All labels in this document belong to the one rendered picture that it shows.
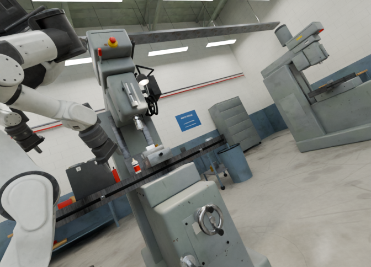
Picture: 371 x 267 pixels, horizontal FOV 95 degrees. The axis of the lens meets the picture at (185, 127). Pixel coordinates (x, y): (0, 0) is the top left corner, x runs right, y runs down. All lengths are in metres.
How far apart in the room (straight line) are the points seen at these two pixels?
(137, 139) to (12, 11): 1.14
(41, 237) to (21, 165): 0.23
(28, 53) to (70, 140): 5.07
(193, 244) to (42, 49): 0.93
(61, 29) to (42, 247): 0.69
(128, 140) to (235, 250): 1.16
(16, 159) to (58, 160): 4.91
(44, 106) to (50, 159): 5.06
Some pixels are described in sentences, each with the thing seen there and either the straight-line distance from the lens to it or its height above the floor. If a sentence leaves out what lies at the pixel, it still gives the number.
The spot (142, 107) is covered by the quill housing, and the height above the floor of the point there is 1.33.
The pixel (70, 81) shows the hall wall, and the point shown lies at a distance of 6.39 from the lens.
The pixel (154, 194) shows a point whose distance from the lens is 1.01.
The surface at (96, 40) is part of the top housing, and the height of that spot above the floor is 1.80.
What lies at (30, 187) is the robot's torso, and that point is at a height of 1.01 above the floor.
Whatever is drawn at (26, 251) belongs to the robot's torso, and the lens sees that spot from 0.72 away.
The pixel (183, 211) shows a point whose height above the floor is 0.67.
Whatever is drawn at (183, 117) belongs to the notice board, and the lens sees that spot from 6.23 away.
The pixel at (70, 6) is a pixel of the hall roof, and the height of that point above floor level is 6.20.
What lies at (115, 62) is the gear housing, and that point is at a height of 1.69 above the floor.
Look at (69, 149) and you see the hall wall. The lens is 5.65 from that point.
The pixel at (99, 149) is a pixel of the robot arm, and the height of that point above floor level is 1.07.
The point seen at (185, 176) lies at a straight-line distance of 1.06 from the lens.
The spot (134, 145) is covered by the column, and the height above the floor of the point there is 1.16.
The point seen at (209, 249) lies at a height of 0.47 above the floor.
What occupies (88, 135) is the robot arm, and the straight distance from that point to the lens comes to 0.76.
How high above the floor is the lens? 0.92
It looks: 7 degrees up
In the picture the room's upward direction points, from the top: 25 degrees counter-clockwise
